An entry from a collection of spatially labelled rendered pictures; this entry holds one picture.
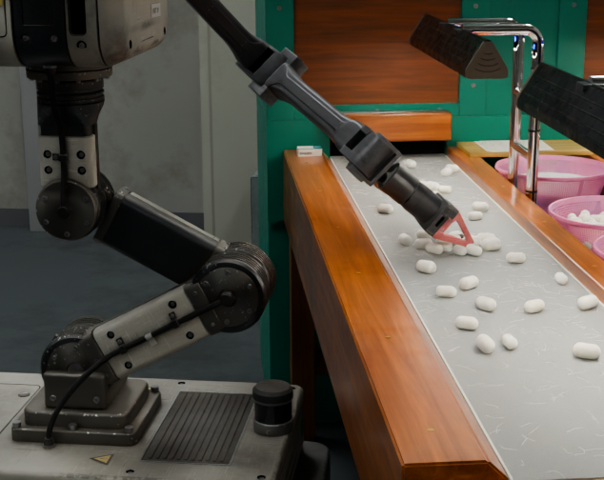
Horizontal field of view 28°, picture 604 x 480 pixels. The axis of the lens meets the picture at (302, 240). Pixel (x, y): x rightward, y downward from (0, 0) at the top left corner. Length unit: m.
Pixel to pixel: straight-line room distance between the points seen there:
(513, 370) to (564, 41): 1.60
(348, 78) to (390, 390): 1.63
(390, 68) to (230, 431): 1.26
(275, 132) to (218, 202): 1.97
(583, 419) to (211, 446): 0.75
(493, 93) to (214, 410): 1.30
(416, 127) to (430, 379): 1.53
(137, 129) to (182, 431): 3.26
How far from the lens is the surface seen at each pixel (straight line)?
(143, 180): 5.29
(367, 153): 2.10
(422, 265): 2.06
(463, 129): 3.09
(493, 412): 1.51
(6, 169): 5.48
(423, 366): 1.58
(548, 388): 1.60
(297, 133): 3.03
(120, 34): 1.83
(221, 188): 4.96
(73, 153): 1.98
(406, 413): 1.44
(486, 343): 1.70
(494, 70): 2.28
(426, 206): 2.14
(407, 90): 3.06
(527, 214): 2.40
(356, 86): 3.04
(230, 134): 4.91
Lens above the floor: 1.33
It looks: 15 degrees down
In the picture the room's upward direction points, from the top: straight up
